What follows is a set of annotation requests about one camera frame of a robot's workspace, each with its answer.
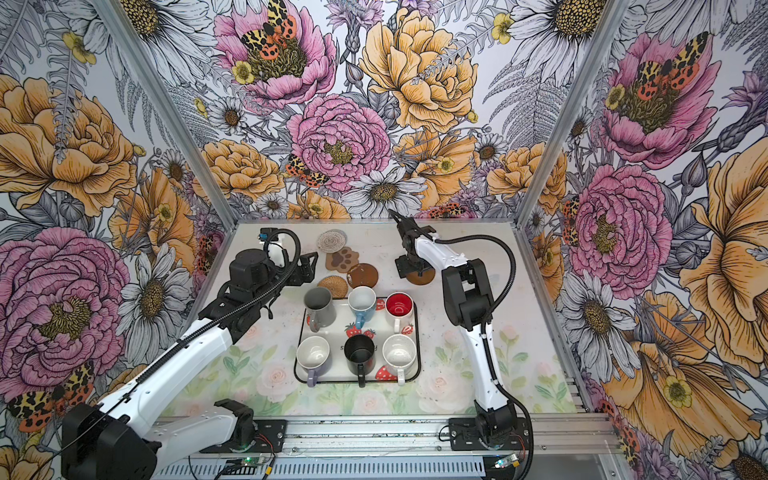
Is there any green circuit board right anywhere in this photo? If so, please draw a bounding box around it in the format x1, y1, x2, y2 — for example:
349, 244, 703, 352
494, 453, 520, 469

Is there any multicolour woven round coaster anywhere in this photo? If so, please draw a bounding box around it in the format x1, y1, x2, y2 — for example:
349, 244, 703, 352
316, 229, 347, 254

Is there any aluminium frame corner post left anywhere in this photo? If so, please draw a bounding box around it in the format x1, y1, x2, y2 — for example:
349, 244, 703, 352
94, 1, 237, 232

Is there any grey mug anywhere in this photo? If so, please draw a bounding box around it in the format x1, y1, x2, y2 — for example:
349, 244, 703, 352
303, 287, 337, 333

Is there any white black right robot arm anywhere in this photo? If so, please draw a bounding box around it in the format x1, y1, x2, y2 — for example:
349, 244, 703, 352
388, 209, 518, 446

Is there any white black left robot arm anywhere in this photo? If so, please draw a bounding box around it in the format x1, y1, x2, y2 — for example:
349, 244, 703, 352
61, 248, 318, 479

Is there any aluminium front rail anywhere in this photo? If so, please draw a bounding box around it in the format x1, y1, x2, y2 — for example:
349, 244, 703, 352
128, 408, 620, 465

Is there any cork paw print coaster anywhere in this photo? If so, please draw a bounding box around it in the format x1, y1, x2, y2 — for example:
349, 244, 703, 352
325, 246, 359, 274

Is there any white strawberry serving tray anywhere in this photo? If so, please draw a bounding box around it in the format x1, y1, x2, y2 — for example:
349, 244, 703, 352
294, 297, 421, 385

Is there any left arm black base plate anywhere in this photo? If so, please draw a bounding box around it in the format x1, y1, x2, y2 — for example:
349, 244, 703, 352
201, 419, 288, 454

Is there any light blue mug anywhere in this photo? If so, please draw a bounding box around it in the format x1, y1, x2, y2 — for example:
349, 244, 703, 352
348, 286, 377, 330

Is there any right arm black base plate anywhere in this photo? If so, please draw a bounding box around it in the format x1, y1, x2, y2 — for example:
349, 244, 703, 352
448, 417, 531, 452

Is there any black mug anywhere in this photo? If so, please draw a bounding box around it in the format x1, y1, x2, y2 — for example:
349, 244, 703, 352
343, 334, 375, 388

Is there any aluminium frame corner post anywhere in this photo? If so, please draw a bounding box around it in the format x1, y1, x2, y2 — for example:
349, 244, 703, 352
94, 1, 237, 232
515, 0, 631, 229

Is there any plain brown wooden round coaster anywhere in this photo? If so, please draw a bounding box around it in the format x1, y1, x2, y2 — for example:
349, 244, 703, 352
406, 269, 435, 286

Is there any green circuit board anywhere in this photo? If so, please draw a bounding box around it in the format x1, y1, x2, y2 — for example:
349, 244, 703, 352
494, 453, 520, 469
226, 456, 271, 468

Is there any woven rattan round coaster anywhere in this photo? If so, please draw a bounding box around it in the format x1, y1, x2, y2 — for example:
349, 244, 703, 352
317, 275, 349, 299

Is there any white mug purple handle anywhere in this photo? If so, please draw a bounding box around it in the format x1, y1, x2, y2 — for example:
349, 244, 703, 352
296, 335, 332, 388

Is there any red inside white mug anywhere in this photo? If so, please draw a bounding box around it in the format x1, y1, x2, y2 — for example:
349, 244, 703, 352
385, 292, 415, 333

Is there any scratched brown wooden round coaster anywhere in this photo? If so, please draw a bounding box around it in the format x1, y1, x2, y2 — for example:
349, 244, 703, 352
346, 263, 379, 288

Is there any aluminium frame corner post right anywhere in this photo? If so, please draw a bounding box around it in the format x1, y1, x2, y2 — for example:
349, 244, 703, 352
515, 0, 631, 229

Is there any green circuit board left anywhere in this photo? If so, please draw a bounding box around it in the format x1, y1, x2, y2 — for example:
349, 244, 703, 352
226, 456, 271, 468

